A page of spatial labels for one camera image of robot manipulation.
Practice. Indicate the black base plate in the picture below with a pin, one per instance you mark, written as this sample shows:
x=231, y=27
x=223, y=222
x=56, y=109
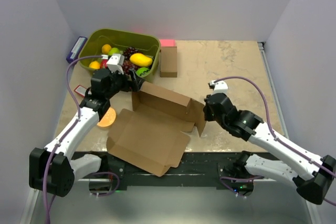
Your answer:
x=196, y=169

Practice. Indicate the red rectangular packet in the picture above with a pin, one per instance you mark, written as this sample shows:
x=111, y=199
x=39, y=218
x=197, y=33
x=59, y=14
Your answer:
x=80, y=90

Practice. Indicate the small folded cardboard box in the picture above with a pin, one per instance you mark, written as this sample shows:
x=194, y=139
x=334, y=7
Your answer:
x=169, y=62

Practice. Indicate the orange fruit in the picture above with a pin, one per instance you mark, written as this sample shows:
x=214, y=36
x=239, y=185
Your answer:
x=105, y=49
x=94, y=65

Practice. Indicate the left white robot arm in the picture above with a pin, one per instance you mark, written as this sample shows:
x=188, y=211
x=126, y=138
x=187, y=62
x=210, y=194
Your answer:
x=52, y=169

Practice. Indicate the purple rectangular box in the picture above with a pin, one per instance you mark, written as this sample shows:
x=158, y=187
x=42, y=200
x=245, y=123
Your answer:
x=76, y=49

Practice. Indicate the purple grapes front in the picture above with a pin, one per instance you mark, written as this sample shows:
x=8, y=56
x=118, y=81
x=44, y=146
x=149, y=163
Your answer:
x=128, y=65

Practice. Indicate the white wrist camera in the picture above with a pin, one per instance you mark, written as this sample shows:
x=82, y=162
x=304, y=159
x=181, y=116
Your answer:
x=218, y=87
x=114, y=62

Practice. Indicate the green round fruit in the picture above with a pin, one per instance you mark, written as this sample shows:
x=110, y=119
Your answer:
x=142, y=71

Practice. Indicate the olive green plastic bin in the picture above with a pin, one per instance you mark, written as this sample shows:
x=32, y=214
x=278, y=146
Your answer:
x=146, y=44

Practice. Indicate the pink sticky note pad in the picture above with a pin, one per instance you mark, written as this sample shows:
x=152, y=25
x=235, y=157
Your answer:
x=167, y=42

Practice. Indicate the yellow mango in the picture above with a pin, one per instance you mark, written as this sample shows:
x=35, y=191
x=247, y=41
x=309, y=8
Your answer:
x=141, y=60

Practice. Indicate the purple grapes back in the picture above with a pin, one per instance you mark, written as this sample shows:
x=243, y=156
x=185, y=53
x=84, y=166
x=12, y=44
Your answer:
x=128, y=52

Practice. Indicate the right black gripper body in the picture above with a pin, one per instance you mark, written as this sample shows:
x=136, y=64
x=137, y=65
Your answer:
x=208, y=114

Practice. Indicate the orange round sponge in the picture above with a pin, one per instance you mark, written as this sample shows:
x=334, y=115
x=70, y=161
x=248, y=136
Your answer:
x=108, y=119

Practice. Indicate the large cardboard box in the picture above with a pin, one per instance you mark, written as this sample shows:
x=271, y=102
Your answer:
x=154, y=134

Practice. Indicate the orange fruit front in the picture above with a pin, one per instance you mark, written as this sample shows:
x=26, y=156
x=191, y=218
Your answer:
x=94, y=65

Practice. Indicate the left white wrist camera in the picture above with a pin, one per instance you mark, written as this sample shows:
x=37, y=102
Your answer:
x=114, y=62

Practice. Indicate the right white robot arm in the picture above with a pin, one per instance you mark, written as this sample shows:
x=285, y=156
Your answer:
x=310, y=174

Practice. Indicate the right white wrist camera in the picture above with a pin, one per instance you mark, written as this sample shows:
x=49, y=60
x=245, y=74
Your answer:
x=218, y=87

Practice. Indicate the green pear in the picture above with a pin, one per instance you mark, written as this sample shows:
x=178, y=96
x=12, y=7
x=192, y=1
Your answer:
x=113, y=50

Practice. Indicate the orange fruit back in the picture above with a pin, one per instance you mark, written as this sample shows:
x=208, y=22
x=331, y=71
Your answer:
x=105, y=49

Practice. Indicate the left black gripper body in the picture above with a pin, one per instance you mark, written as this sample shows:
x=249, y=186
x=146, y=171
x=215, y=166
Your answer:
x=121, y=83

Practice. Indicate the purple grapes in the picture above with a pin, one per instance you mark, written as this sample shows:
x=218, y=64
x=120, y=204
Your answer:
x=128, y=65
x=128, y=52

